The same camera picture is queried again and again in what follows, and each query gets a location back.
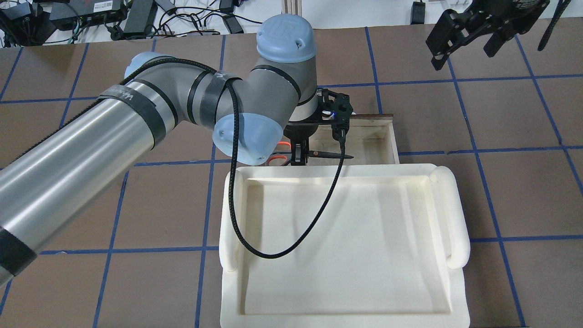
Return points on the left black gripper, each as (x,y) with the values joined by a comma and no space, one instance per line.
(300,131)

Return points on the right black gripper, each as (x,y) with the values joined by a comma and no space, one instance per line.
(509,8)

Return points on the grey orange scissors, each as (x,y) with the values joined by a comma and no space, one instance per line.
(282,152)

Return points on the light wooden drawer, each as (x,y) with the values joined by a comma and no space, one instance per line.
(370,140)

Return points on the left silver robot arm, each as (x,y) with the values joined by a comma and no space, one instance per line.
(43,189)

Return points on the white plastic tray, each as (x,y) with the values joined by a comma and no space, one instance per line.
(388,252)

